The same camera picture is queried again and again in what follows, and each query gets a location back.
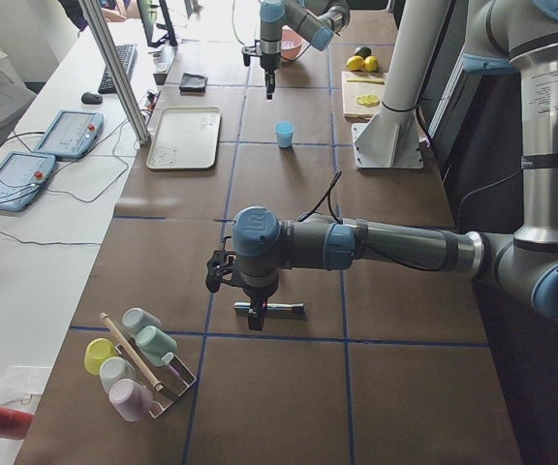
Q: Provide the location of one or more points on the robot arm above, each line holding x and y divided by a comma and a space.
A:
317, 22
508, 230

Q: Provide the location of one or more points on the green avocado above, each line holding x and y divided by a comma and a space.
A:
363, 51

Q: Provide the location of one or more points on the lemon slices stack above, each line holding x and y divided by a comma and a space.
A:
368, 100

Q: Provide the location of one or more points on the yellow plastic knife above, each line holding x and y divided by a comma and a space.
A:
380, 81

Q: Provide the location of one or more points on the black monitor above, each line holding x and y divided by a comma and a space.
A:
156, 22

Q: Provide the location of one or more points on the white cup rack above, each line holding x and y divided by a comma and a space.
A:
176, 377

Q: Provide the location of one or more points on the cream bear tray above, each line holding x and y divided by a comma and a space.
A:
186, 138

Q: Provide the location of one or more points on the yellow lemon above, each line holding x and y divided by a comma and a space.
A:
371, 64
355, 63

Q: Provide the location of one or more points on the pink cup on rack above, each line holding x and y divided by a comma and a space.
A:
131, 399

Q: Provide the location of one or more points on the grey-green cup on rack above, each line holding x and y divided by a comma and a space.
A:
135, 319

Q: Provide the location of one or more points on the wooden cutting board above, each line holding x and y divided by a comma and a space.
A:
350, 90

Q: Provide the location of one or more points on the black computer mouse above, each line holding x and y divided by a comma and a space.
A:
89, 98

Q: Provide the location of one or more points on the green cup on rack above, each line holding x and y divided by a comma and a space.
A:
155, 344

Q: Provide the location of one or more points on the teach pendant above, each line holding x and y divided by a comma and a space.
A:
22, 176
71, 134

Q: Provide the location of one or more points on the teach pendant far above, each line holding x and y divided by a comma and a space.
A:
71, 134

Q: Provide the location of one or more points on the steel muddler black tip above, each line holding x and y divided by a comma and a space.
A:
286, 307

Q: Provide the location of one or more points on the aluminium frame post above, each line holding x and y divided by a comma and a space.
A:
100, 31

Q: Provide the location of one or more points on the yellow cup on rack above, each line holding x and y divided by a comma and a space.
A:
96, 353

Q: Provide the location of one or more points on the wooden rack handle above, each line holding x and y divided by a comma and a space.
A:
131, 352

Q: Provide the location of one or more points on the yellow lemon upper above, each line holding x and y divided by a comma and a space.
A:
355, 63

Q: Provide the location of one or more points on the teach pendant near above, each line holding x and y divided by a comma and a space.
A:
22, 176

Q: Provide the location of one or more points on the white cup on rack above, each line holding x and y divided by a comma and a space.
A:
114, 369

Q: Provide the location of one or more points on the yellow lemon lower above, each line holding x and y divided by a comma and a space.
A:
371, 64

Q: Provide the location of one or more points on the light blue plastic cup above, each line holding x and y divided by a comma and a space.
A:
284, 132

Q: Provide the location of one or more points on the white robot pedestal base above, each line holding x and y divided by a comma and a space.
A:
390, 139

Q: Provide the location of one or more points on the pink bowl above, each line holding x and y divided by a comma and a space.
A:
289, 34

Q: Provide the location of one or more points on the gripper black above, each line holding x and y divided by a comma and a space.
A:
269, 62
258, 294

